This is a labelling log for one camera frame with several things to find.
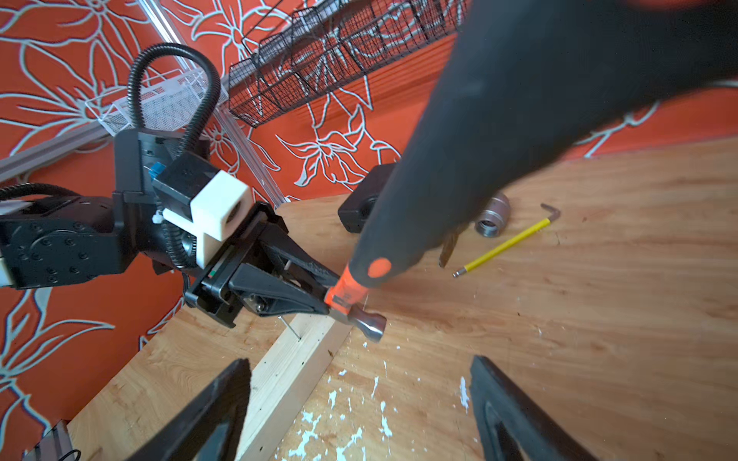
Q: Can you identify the light wooden block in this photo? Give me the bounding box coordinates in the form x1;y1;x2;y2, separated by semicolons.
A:
236;314;351;460

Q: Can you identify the yellow hex key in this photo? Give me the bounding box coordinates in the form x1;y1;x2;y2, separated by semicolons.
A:
452;204;561;279

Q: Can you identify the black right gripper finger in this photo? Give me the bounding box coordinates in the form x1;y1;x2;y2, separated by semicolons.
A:
470;355;594;460

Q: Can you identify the black wire basket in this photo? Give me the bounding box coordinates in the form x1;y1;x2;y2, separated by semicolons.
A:
228;1;471;128

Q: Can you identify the aluminium frame post left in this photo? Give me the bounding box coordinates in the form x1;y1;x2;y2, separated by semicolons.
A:
138;0;288;207

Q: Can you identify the black corrugated left cable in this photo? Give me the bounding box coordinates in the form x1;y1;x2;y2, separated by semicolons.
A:
0;42;223;203

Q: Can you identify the claw hammer red black handle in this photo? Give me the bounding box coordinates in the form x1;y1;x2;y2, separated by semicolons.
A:
326;1;737;341

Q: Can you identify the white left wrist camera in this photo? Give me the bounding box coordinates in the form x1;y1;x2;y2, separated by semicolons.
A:
163;172;254;268

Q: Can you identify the black plastic tool case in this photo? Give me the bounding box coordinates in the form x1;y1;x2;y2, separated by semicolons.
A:
337;163;396;234

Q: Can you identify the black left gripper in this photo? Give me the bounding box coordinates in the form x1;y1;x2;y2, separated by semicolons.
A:
130;202;338;460

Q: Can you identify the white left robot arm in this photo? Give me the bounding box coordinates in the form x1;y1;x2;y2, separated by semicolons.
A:
1;129;337;327

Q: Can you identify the steel nail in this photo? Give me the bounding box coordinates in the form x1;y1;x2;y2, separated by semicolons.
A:
278;316;302;342

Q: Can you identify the aluminium left side rail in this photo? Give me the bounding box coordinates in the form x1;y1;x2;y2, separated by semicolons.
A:
1;122;108;182

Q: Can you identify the white mesh basket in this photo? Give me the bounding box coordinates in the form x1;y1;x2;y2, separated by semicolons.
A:
85;69;208;136

